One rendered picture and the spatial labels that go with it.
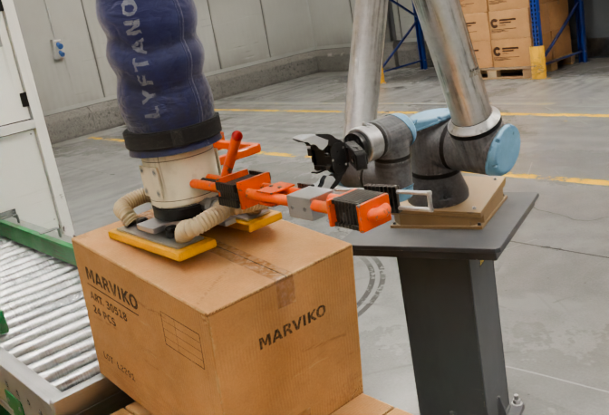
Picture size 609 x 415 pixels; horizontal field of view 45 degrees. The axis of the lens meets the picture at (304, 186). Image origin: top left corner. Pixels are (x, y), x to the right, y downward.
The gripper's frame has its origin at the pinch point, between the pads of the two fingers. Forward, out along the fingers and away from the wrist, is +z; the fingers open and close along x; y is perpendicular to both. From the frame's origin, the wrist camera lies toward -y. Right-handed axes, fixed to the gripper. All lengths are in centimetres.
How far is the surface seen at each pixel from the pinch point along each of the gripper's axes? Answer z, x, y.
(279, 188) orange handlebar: 14.2, 1.7, -10.3
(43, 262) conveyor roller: -1, -57, 195
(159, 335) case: 34.4, -28.2, 16.3
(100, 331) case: 35, -36, 50
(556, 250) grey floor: -216, -116, 78
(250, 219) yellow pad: 6.8, -10.5, 13.4
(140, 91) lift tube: 21.5, 23.3, 22.5
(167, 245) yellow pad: 26.7, -9.9, 17.7
